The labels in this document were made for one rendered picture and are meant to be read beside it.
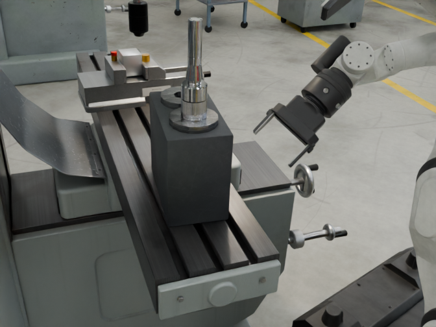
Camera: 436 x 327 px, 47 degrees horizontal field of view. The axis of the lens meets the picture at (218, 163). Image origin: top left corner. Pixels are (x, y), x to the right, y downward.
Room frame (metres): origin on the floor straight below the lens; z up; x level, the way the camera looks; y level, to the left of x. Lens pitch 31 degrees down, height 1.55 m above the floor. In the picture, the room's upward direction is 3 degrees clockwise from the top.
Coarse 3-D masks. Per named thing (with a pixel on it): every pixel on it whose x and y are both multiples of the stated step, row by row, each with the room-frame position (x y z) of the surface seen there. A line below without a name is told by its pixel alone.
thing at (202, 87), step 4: (184, 80) 0.84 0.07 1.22; (184, 84) 0.82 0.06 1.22; (188, 84) 0.82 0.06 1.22; (200, 84) 0.82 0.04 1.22; (204, 84) 0.82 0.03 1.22; (184, 88) 0.81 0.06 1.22; (188, 88) 0.80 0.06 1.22; (192, 88) 0.80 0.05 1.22; (196, 88) 0.80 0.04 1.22; (200, 88) 0.81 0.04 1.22; (204, 88) 0.81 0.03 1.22; (188, 92) 0.80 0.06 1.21; (192, 92) 0.80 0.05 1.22; (196, 92) 0.80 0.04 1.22; (200, 92) 0.81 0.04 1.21
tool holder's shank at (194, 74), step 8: (192, 24) 0.81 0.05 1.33; (200, 24) 0.82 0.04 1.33; (192, 32) 0.81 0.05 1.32; (200, 32) 0.82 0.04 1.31; (192, 40) 0.81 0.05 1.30; (200, 40) 0.82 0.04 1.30; (192, 48) 0.81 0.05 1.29; (200, 48) 0.82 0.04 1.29; (192, 56) 0.81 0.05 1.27; (200, 56) 0.82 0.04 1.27; (192, 64) 0.81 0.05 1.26; (200, 64) 0.82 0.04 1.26; (192, 72) 0.81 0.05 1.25; (200, 72) 0.82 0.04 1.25; (192, 80) 0.81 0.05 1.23; (200, 80) 0.82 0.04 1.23
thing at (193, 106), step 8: (184, 96) 0.81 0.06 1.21; (192, 96) 0.80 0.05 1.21; (200, 96) 0.81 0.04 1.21; (184, 104) 0.81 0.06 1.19; (192, 104) 0.80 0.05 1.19; (200, 104) 0.81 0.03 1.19; (184, 112) 0.81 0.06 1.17; (192, 112) 0.80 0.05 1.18; (200, 112) 0.81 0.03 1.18; (192, 120) 0.80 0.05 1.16; (200, 120) 0.81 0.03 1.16
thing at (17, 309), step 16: (0, 128) 1.20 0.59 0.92; (0, 144) 1.17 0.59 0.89; (0, 160) 1.10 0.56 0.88; (0, 176) 0.99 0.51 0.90; (0, 192) 0.95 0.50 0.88; (0, 208) 0.94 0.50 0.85; (0, 224) 0.93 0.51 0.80; (0, 240) 0.92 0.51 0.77; (0, 256) 0.91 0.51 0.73; (0, 272) 0.90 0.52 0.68; (16, 272) 0.95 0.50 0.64; (0, 288) 0.89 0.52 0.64; (16, 288) 0.94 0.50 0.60; (0, 304) 0.89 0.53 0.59; (16, 304) 0.92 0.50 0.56; (0, 320) 0.88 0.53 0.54; (16, 320) 0.91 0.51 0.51
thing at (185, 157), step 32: (160, 96) 0.91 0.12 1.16; (160, 128) 0.82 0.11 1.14; (192, 128) 0.78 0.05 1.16; (224, 128) 0.81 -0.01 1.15; (160, 160) 0.82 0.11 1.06; (192, 160) 0.76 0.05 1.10; (224, 160) 0.78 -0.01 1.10; (160, 192) 0.83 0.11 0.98; (192, 192) 0.76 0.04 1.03; (224, 192) 0.78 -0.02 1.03
